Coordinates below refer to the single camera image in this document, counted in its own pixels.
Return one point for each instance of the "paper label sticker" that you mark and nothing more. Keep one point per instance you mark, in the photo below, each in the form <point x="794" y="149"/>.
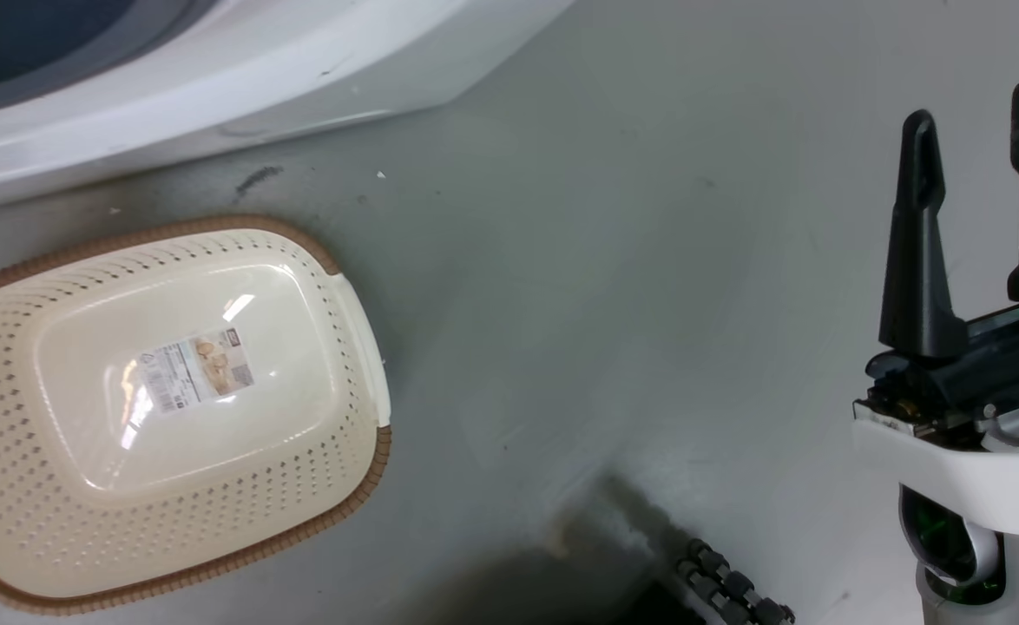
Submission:
<point x="197" y="369"/>

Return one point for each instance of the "cream perforated laundry basket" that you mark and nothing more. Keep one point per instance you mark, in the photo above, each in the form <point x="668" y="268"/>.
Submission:
<point x="67" y="486"/>

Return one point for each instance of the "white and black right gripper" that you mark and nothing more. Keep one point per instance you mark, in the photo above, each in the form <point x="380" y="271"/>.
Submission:
<point x="978" y="469"/>

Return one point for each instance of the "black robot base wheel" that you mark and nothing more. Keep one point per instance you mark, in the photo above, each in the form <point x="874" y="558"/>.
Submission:
<point x="731" y="586"/>

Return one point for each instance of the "white washing machine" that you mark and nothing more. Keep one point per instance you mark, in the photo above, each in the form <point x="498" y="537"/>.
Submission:
<point x="214" y="78"/>

